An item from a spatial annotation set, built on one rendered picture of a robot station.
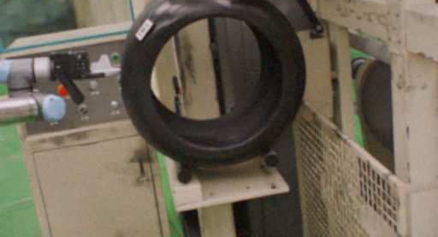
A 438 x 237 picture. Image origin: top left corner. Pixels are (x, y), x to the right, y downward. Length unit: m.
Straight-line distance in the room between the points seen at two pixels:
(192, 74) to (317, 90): 0.46
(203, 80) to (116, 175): 0.64
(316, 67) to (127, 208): 1.03
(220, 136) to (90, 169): 0.69
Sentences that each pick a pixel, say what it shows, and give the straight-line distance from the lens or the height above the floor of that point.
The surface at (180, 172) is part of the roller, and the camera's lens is 1.82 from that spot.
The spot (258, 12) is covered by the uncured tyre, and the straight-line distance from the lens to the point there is 1.72.
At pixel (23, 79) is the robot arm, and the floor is 1.27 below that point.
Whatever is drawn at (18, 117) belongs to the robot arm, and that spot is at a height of 1.20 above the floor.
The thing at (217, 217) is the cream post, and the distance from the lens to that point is 2.32.
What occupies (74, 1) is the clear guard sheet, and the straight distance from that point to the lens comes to 2.38.
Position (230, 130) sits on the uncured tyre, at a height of 0.94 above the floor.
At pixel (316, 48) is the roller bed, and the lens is 2.12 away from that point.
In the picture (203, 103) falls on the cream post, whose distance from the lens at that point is 2.14.
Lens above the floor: 1.62
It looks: 16 degrees down
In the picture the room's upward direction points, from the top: 8 degrees counter-clockwise
